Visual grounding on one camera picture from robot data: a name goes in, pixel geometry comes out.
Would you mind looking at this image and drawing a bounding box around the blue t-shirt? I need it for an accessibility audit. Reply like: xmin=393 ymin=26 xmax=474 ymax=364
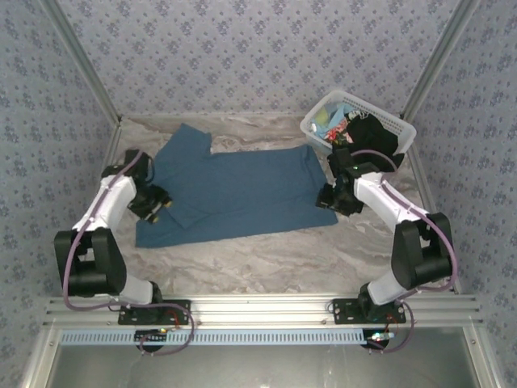
xmin=134 ymin=123 xmax=339 ymax=249

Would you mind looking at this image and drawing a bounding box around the floral print garment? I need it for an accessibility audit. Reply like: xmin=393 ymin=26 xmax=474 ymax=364
xmin=325 ymin=120 xmax=355 ymax=147

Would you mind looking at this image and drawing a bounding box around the black t-shirt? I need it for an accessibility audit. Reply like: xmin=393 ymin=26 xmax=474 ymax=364
xmin=345 ymin=112 xmax=407 ymax=173

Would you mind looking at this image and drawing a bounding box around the light blue garment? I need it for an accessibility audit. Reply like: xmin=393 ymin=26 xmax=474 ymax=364
xmin=314 ymin=103 xmax=356 ymax=141

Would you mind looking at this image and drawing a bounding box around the white plastic basket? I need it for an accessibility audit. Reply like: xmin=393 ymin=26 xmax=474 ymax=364
xmin=300 ymin=89 xmax=418 ymax=157

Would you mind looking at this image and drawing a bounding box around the small black circuit board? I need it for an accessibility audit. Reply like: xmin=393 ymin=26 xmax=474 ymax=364
xmin=364 ymin=329 xmax=396 ymax=349
xmin=135 ymin=329 xmax=170 ymax=343

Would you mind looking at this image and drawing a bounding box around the grey sheet metal panel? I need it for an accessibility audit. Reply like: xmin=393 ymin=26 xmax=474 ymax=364
xmin=23 ymin=326 xmax=496 ymax=388

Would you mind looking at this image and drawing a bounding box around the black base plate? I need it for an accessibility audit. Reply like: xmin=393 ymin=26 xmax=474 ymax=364
xmin=117 ymin=298 xmax=192 ymax=327
xmin=331 ymin=297 xmax=407 ymax=326

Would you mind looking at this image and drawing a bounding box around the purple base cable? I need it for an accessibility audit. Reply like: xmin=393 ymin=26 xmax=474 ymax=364
xmin=365 ymin=297 xmax=415 ymax=355
xmin=115 ymin=302 xmax=195 ymax=356

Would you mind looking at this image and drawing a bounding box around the aluminium cross rail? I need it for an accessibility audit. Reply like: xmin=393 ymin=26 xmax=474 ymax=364
xmin=44 ymin=293 xmax=484 ymax=327

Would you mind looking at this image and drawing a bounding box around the white slotted cable duct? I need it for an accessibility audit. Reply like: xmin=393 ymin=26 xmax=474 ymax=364
xmin=60 ymin=328 xmax=375 ymax=347

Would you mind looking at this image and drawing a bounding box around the aluminium corner post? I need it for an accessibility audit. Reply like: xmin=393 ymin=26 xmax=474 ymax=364
xmin=401 ymin=0 xmax=482 ymax=120
xmin=42 ymin=0 xmax=124 ymax=124

